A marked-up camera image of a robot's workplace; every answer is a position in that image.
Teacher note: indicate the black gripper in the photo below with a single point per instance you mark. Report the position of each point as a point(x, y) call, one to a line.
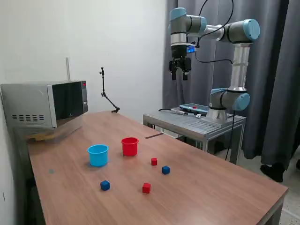
point(178, 52)

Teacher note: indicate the red cube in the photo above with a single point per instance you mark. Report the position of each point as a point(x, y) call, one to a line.
point(146, 188)
point(154, 162)

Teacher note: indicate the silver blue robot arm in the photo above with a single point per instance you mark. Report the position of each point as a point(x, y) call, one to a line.
point(240, 63)

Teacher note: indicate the blue teach pendant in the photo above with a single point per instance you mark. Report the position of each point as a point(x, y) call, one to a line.
point(199, 107)

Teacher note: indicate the small white label tag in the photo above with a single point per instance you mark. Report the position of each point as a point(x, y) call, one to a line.
point(198, 115)

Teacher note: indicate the grey metal robot stand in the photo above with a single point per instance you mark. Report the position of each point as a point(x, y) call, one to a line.
point(211, 127)

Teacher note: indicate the dark thin strip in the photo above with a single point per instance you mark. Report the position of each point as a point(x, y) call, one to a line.
point(153, 136)

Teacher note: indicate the grey curtain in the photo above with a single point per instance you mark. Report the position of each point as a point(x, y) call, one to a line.
point(269, 70)

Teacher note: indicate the red plastic cup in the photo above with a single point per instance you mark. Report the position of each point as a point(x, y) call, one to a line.
point(129, 148)

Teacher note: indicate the blue cube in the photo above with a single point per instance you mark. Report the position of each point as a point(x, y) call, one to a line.
point(165, 170)
point(105, 185)

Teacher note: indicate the blue plastic cup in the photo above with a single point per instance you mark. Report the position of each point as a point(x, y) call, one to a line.
point(98, 158)

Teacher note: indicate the black shoe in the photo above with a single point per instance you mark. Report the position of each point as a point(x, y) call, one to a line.
point(273, 172)

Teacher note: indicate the silver microwave oven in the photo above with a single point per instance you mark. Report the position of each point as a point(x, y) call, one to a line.
point(28, 103)

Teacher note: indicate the wooden block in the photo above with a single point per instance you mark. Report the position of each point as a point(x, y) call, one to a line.
point(39, 137)

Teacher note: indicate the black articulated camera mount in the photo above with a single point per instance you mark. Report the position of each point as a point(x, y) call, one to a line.
point(103, 86)

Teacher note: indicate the thin white wall rod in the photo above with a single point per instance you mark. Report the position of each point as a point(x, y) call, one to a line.
point(68, 70)

